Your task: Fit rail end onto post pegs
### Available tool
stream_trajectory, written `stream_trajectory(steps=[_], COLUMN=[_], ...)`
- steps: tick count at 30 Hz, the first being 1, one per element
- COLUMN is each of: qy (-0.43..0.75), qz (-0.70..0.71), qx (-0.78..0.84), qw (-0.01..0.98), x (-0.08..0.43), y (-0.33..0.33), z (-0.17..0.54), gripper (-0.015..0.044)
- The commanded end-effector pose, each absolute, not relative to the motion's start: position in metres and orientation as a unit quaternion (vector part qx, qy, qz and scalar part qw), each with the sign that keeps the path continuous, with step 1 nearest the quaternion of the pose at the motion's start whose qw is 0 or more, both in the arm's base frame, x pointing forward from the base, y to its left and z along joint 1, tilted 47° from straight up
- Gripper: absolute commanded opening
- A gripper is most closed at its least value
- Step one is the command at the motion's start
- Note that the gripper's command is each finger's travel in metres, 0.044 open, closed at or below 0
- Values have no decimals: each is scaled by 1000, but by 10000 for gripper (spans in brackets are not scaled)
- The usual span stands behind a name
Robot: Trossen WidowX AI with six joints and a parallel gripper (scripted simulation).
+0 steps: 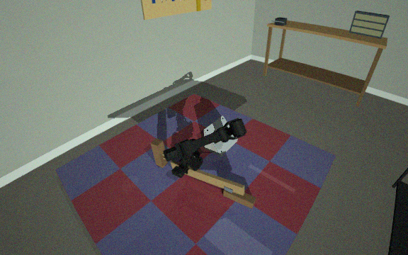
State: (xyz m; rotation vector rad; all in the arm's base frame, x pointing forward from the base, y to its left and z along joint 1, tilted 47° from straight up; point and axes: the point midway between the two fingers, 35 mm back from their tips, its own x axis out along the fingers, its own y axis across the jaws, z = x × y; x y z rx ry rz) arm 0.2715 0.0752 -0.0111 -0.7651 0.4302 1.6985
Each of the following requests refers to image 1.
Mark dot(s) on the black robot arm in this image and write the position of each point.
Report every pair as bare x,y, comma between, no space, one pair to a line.
186,148

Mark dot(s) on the long brown wooden plank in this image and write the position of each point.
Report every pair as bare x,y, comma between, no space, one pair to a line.
213,179

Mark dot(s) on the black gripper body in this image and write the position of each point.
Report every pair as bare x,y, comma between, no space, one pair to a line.
179,171

